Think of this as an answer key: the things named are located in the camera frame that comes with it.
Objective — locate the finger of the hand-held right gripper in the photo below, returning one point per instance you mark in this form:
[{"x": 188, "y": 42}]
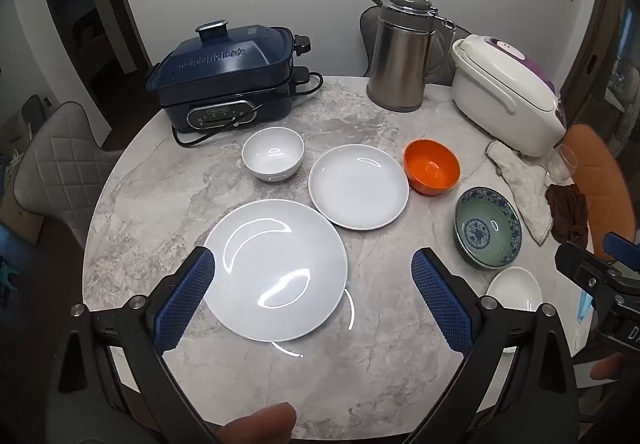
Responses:
[
  {"x": 580, "y": 266},
  {"x": 622, "y": 246}
]

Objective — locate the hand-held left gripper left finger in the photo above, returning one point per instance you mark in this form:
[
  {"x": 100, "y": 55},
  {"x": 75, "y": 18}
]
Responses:
[{"x": 185, "y": 299}]

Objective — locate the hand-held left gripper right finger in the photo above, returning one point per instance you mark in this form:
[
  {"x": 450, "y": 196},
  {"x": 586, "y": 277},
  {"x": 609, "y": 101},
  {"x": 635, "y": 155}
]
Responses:
[{"x": 442, "y": 299}]

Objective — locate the small white dish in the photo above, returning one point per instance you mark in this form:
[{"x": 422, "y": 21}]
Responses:
[{"x": 515, "y": 289}]

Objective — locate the blue patterned bowl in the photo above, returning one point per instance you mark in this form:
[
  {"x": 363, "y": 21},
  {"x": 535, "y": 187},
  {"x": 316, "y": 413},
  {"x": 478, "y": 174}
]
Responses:
[{"x": 487, "y": 224}]

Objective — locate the large white plate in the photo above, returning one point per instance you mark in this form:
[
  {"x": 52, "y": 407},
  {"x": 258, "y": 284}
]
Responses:
[{"x": 280, "y": 249}]

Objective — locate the orange bowl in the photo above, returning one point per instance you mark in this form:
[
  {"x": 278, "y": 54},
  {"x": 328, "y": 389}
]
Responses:
[{"x": 430, "y": 169}]

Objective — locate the medium white plate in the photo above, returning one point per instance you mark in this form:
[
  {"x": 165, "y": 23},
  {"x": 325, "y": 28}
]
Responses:
[{"x": 357, "y": 184}]

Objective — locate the white bowl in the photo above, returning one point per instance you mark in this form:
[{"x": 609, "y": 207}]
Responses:
[{"x": 272, "y": 149}]

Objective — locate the person's right hand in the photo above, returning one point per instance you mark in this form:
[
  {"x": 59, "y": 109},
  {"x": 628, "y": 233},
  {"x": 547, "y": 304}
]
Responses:
[{"x": 606, "y": 367}]

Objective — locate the person's left hand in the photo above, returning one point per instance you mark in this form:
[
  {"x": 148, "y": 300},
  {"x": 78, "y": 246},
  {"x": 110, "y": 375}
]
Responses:
[{"x": 260, "y": 424}]

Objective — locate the brown cloth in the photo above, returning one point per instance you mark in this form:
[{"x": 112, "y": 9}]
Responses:
[{"x": 567, "y": 214}]

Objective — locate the orange chair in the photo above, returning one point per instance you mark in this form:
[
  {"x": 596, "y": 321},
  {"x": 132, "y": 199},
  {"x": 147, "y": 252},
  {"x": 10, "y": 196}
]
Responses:
[{"x": 605, "y": 174}]

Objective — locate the white cloth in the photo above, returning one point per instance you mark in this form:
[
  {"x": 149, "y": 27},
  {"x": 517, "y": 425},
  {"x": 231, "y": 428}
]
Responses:
[{"x": 525, "y": 184}]

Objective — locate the clear drinking glass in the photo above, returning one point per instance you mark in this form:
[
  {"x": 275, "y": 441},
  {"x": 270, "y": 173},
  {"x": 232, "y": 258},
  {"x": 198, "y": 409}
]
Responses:
[{"x": 562, "y": 164}]

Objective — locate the cardboard box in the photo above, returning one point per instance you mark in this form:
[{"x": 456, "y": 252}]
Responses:
[{"x": 20, "y": 219}]

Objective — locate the grey quilted chair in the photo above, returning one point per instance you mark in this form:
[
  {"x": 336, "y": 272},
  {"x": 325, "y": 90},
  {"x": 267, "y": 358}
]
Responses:
[{"x": 60, "y": 164}]

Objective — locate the white rice cooker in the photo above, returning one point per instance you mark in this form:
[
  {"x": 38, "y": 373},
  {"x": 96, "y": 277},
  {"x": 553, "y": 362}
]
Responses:
[{"x": 500, "y": 89}]

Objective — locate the navy electric cooker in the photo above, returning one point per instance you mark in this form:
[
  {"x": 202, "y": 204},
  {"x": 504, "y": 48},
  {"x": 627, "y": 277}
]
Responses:
[{"x": 225, "y": 69}]

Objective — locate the stainless steel thermos jug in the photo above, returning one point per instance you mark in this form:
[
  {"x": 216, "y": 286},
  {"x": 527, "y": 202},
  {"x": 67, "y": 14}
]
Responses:
[{"x": 400, "y": 64}]

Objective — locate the grey padded chair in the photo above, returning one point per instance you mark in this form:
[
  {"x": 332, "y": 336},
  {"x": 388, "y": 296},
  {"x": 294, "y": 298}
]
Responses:
[{"x": 367, "y": 34}]

